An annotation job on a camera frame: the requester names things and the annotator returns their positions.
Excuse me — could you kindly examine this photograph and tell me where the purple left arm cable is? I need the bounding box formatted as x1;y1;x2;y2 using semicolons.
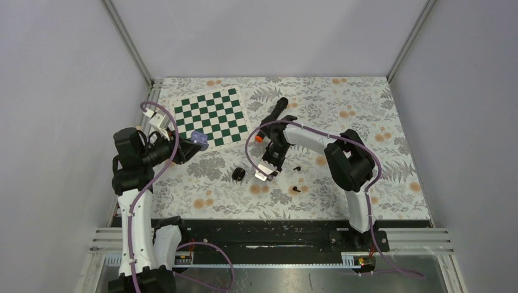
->
126;101;180;293

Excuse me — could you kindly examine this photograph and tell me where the green white checkered board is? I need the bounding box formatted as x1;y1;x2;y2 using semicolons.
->
170;86;251;151

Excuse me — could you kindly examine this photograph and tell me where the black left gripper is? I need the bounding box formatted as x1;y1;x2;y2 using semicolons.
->
140;127;202;167

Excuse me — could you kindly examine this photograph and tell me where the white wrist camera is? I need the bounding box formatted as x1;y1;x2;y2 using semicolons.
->
254;160;282;182
144;108;170;140

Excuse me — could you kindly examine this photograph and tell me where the floral patterned table mat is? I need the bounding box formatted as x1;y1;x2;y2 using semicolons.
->
151;77;431;220

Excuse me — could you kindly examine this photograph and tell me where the black marker orange cap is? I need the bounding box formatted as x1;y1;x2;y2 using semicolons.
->
255;97;289;142

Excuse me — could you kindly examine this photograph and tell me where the white slotted cable duct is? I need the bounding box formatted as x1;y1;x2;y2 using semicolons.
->
106;251;375;269

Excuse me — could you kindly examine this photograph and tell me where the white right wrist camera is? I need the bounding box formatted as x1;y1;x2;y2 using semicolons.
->
254;160;282;182

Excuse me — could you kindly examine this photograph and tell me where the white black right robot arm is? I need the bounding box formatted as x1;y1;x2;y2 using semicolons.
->
255;115;382;251

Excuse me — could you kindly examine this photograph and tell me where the purple earbud charging case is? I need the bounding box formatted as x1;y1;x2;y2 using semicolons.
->
190;131;209;151

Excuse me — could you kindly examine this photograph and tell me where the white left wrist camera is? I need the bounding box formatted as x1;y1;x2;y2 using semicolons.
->
144;108;170;140

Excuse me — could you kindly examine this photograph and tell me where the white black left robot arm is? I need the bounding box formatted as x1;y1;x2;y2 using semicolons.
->
108;128;208;292

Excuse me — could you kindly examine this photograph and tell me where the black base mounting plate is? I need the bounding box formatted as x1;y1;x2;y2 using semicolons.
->
175;219;390;258

